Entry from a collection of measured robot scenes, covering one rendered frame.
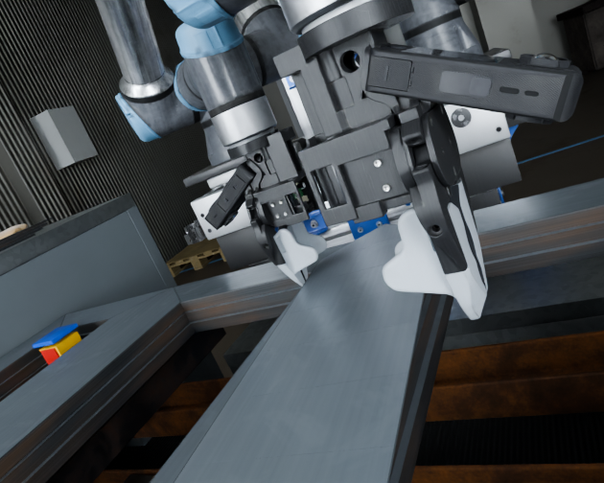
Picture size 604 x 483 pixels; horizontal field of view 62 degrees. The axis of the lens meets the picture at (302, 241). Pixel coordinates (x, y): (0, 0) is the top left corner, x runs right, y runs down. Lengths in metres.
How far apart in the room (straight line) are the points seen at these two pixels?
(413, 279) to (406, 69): 0.13
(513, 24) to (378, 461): 7.11
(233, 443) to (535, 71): 0.34
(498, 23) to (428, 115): 7.03
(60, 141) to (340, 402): 4.48
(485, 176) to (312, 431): 0.69
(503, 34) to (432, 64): 7.04
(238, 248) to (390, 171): 0.83
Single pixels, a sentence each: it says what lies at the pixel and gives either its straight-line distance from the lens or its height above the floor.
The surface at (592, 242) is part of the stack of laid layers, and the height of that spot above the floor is 0.83.
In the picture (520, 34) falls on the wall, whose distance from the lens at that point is 7.36.
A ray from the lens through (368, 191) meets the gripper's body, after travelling 0.31.
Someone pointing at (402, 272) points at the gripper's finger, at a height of 0.97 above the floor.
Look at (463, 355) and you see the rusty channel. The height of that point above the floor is 0.72.
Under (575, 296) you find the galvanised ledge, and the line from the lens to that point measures 0.85.
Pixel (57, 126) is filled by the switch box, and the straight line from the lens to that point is 4.80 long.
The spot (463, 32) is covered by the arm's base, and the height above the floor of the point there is 1.09.
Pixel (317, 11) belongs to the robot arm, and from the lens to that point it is 0.30.
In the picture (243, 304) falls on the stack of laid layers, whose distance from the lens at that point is 0.80.
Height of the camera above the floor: 1.10
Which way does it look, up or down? 15 degrees down
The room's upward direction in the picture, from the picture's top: 23 degrees counter-clockwise
